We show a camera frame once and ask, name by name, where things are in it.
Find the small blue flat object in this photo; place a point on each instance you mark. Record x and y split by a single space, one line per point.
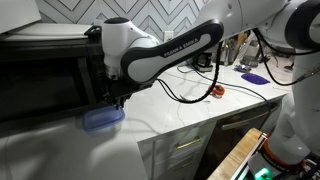
241 69

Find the black microwave oven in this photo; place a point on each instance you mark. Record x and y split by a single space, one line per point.
40 83

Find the white box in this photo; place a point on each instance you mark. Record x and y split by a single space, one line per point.
16 13

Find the purple flat lid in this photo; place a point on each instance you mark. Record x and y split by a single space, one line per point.
254 79

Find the black dishwasher front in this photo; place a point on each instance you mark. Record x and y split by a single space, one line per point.
230 140

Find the white cabinet drawers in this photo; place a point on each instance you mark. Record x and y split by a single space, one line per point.
176 153

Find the clear glass jar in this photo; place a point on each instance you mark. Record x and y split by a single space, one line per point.
251 55

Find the white flat tray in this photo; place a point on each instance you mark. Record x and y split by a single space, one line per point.
50 31

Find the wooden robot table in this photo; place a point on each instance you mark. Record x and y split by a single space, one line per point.
233 158

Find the small black clip object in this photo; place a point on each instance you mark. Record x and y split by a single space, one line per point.
93 31

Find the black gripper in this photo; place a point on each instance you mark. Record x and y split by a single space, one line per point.
131 87

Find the blue plastic lid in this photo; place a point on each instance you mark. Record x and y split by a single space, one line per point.
103 116

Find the black coffee maker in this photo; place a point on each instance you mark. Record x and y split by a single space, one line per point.
203 62

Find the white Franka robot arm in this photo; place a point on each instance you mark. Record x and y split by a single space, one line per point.
160 60

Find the utensil holder with utensils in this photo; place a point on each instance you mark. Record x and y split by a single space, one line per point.
231 50

